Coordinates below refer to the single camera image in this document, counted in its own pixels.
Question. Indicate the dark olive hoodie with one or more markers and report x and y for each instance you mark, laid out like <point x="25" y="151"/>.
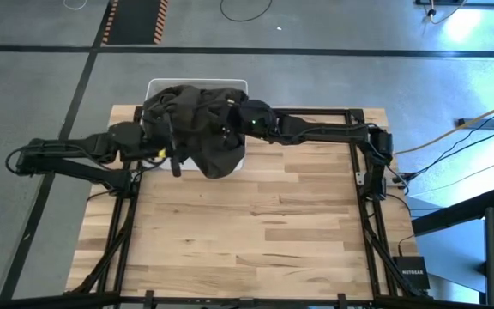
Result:
<point x="212" y="141"/>

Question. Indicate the white perforated laundry basket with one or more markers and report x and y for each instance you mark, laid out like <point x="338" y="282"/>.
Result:
<point x="154" y="86"/>

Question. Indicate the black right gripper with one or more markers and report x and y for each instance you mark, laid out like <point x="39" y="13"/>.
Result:
<point x="255" y="120"/>

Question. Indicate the black metal table frame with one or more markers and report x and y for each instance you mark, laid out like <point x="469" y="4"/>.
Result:
<point x="324" y="111"/>

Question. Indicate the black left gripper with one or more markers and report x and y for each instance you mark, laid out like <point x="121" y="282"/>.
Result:
<point x="157" y="148"/>

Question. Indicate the black orange striped floor mat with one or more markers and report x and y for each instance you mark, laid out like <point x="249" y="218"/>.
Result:
<point x="135" y="21"/>

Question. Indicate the black network switch box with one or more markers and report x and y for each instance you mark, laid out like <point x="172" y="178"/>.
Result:
<point x="411" y="273"/>

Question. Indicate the black desk leg beam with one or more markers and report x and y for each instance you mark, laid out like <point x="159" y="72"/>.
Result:
<point x="457" y="211"/>

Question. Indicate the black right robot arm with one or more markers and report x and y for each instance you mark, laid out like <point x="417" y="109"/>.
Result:
<point x="328" y="129"/>

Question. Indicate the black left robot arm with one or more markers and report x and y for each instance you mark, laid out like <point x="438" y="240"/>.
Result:
<point x="80" y="171"/>

